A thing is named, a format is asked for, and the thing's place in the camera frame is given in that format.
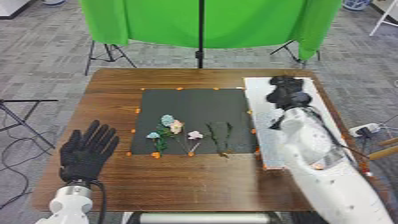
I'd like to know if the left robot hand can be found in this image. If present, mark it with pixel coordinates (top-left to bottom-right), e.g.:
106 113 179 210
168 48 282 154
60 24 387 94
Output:
56 119 120 184

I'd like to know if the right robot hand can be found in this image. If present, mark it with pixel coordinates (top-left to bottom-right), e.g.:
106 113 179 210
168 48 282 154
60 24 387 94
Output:
263 75 314 111

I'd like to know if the white sheet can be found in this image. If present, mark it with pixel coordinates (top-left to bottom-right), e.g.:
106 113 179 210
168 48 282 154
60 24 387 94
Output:
241 76 358 172

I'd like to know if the black tripod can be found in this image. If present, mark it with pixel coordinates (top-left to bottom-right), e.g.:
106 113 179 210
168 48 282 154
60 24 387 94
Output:
81 39 138 77
268 39 323 65

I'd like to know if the small blue flower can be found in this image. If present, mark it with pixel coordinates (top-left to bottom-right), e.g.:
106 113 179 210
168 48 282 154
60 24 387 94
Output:
143 131 170 155

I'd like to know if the green sprig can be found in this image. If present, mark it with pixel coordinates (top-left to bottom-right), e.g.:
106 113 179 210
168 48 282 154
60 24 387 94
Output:
218 120 234 158
204 121 223 155

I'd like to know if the dark mat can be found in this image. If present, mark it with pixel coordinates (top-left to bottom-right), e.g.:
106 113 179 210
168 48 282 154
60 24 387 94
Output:
127 87 261 156

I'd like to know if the white power strip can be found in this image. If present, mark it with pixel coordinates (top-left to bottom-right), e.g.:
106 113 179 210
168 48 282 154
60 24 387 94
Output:
346 122 382 138

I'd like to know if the black folding stand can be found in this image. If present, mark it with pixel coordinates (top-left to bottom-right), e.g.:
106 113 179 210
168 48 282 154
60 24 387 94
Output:
0 98 60 150

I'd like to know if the large blue flower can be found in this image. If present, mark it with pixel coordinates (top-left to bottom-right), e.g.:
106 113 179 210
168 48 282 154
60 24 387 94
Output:
158 114 177 138

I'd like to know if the peach flower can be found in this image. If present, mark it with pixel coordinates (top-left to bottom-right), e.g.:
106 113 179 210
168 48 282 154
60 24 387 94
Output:
167 119 193 153

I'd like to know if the pink flower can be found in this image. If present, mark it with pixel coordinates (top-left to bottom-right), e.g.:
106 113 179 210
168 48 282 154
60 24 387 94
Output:
184 130 206 155

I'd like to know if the black backdrop pole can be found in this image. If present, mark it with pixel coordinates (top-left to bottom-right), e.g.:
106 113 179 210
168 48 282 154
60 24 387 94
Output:
195 0 206 70

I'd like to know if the pale grey bar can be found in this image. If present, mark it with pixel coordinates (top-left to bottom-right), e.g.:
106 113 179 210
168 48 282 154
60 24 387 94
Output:
136 212 273 224

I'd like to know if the white stand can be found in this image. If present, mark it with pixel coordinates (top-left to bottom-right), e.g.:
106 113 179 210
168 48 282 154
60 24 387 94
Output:
367 0 398 37

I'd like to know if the black cable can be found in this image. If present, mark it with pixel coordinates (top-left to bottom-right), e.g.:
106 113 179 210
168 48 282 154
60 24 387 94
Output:
0 131 58 209
87 179 110 224

